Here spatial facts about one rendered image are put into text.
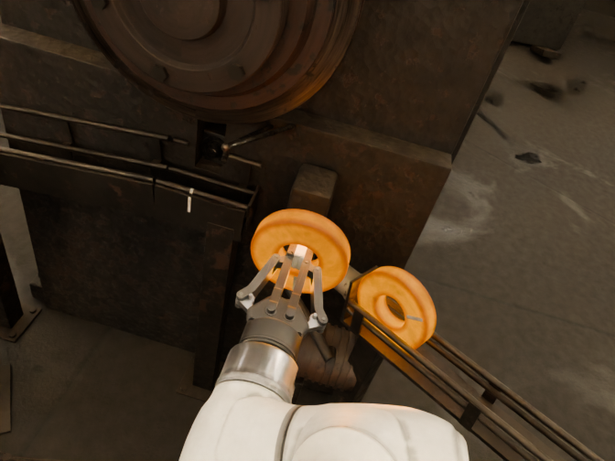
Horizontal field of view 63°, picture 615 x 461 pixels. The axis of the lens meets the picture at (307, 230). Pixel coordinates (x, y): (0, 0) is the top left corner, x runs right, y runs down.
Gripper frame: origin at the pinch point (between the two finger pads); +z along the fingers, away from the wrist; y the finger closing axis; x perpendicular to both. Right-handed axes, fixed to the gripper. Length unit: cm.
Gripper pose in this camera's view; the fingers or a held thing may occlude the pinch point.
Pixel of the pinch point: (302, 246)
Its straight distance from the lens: 76.5
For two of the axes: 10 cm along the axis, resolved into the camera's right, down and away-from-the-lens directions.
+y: 9.6, 2.9, -0.3
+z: 2.2, -6.6, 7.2
